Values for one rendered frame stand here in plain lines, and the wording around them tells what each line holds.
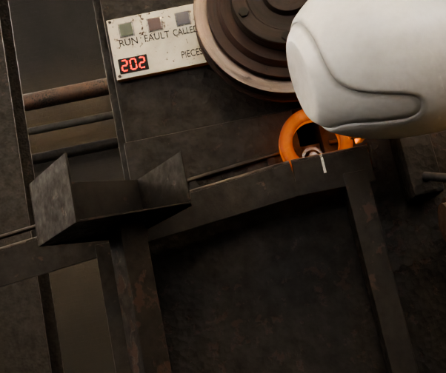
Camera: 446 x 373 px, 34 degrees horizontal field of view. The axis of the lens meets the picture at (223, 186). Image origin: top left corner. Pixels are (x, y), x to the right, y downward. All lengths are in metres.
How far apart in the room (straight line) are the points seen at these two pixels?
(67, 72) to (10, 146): 4.07
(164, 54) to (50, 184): 0.67
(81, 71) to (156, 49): 6.59
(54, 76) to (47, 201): 7.17
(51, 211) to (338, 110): 0.91
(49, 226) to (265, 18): 0.74
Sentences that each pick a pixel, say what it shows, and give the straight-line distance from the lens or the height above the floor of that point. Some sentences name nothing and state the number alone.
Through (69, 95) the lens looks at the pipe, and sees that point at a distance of 7.73.
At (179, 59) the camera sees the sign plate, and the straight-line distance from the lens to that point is 2.01.
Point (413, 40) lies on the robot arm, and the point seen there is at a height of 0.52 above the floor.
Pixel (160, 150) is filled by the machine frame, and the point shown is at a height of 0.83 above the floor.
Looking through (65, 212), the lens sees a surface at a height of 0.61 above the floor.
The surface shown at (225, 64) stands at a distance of 1.85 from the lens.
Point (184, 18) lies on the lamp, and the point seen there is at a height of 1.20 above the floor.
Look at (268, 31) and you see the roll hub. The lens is 1.80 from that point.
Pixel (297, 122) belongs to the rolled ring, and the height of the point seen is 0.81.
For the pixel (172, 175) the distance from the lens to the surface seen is 1.56.
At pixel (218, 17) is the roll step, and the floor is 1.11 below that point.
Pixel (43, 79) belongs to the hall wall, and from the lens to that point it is 8.67.
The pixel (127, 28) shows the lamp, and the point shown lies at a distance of 2.06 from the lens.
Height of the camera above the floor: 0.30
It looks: 13 degrees up
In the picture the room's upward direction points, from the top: 12 degrees counter-clockwise
